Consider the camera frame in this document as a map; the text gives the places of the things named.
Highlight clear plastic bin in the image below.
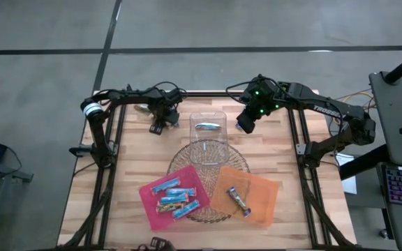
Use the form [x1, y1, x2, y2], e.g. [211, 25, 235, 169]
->
[188, 110, 230, 167]

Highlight green and yellow granola bar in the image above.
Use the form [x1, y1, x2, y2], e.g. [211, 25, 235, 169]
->
[133, 103, 152, 114]

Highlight orange translucent plastic bin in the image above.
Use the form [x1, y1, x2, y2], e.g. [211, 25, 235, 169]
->
[209, 165, 281, 228]

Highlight yellow cable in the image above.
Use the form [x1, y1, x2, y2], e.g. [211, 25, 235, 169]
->
[335, 89, 376, 116]

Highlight dark blue yellow granola bar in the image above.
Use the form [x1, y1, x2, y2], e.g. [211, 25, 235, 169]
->
[225, 186, 252, 218]

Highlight dark grey desk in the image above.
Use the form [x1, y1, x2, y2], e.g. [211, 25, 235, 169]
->
[338, 71, 402, 251]

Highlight light blue granola bar red end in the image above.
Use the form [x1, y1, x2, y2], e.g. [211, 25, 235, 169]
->
[171, 199, 201, 220]
[165, 187, 198, 197]
[151, 176, 181, 195]
[158, 193, 190, 205]

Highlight pink translucent plastic bin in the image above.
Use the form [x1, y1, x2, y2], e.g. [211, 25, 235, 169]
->
[138, 164, 211, 232]

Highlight white paper sheet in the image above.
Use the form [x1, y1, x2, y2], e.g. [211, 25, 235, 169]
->
[335, 153, 354, 167]
[340, 176, 358, 195]

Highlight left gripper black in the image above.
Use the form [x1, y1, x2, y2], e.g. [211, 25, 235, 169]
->
[149, 89, 184, 136]

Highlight round woven placemat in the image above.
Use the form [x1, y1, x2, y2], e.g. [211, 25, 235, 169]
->
[166, 139, 251, 224]

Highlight green red yellow granola bar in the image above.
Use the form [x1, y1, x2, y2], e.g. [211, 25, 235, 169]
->
[156, 201, 185, 214]

